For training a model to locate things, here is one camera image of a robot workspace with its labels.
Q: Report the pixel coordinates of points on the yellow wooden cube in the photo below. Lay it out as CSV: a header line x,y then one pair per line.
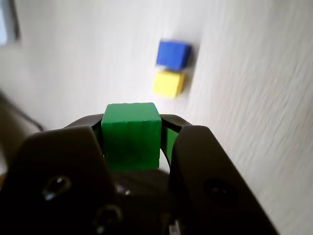
x,y
167,84

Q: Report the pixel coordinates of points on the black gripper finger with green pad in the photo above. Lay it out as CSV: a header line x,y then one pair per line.
x,y
215,176
56,159

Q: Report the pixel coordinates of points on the blue wooden cube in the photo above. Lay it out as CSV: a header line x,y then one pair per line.
x,y
172,56

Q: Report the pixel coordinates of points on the green wooden cube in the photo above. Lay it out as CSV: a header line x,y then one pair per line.
x,y
130,137

